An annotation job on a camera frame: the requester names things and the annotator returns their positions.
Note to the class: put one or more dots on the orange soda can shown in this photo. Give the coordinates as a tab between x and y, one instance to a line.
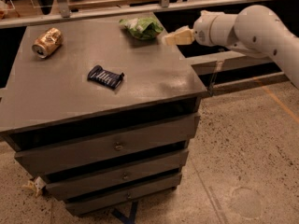
47	43

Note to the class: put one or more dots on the dark blue snack packet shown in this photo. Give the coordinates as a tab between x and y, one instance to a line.
105	78

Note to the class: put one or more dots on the grey drawer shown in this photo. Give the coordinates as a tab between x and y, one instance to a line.
123	195
57	158
128	172

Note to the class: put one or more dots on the grey drawer cabinet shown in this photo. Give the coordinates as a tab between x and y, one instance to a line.
105	119

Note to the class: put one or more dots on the top grey drawer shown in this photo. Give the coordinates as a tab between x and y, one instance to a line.
57	158

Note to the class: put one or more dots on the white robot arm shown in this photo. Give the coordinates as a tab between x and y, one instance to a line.
255	31

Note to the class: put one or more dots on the bottom grey drawer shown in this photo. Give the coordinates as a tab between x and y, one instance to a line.
123	195

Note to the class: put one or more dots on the middle grey drawer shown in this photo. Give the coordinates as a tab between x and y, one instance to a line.
128	172

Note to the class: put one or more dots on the crumpled paper scrap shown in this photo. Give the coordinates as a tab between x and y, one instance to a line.
37	185

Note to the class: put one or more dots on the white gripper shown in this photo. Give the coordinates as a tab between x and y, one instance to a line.
201	31

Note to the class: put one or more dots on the green rice chip bag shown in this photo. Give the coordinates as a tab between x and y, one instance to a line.
145	28

